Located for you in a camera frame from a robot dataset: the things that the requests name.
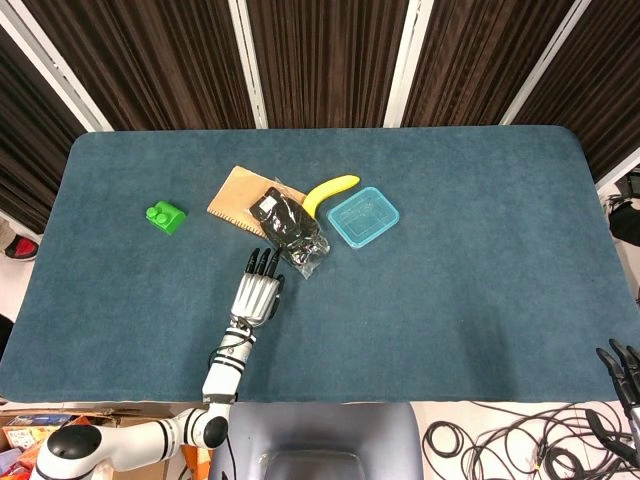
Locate tan woven mat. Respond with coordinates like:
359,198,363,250
206,165,307,239

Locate clear container with blue lid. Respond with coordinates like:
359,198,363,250
325,186,401,251

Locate white divider post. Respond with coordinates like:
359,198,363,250
0,8,114,133
499,0,585,127
383,0,434,129
227,0,269,130

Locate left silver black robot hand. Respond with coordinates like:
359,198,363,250
229,246,286,329

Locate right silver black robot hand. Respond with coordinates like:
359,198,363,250
584,338,640,467

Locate tangled black floor cables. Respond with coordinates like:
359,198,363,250
422,399,640,480

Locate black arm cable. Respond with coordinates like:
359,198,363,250
225,432,238,480

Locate green toy building block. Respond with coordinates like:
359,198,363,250
145,199,188,237

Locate teal table cloth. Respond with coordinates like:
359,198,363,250
0,124,640,405

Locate black bag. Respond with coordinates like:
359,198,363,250
606,172,640,247

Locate red black shoe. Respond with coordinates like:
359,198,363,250
4,234,41,262

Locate grey robot torso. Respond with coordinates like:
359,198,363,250
208,401,424,480

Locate black item in plastic bag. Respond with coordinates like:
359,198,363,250
248,175,332,280

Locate brown curtain panel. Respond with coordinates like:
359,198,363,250
246,0,409,130
0,24,89,236
513,0,640,184
401,0,577,128
22,0,257,133

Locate yellow banana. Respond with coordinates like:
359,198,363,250
302,174,361,220

